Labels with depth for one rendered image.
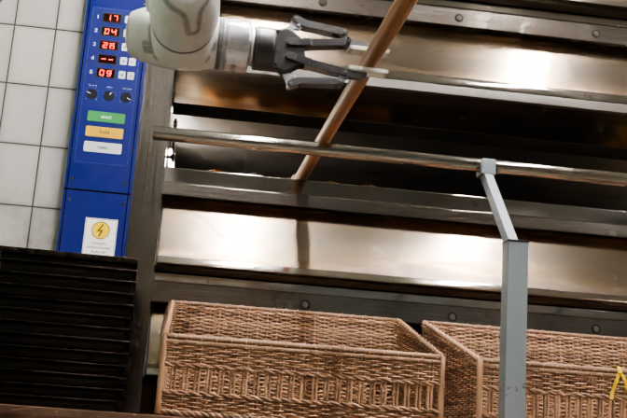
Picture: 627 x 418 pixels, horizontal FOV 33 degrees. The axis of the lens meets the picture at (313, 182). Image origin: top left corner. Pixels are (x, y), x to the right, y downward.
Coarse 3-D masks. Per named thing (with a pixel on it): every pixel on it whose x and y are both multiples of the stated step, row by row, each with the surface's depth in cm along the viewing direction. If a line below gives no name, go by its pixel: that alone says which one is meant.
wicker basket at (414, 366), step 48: (192, 336) 204; (240, 336) 249; (288, 336) 251; (336, 336) 252; (384, 336) 254; (240, 384) 243; (288, 384) 204; (336, 384) 205; (384, 384) 207; (432, 384) 207
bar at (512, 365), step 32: (160, 128) 225; (384, 160) 230; (416, 160) 230; (448, 160) 231; (480, 160) 232; (512, 256) 204; (512, 288) 203; (512, 320) 202; (512, 352) 200; (512, 384) 199; (512, 416) 197
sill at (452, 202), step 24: (168, 168) 261; (288, 192) 263; (312, 192) 264; (336, 192) 265; (360, 192) 266; (384, 192) 267; (408, 192) 267; (432, 192) 268; (552, 216) 271; (576, 216) 272; (600, 216) 273; (624, 216) 273
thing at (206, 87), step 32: (192, 96) 266; (224, 96) 265; (256, 96) 265; (288, 96) 264; (320, 96) 263; (384, 96) 261; (416, 96) 261; (448, 96) 260; (480, 96) 260; (512, 96) 261; (544, 96) 262; (448, 128) 276; (480, 128) 275; (512, 128) 274; (544, 128) 274; (576, 128) 273; (608, 128) 272
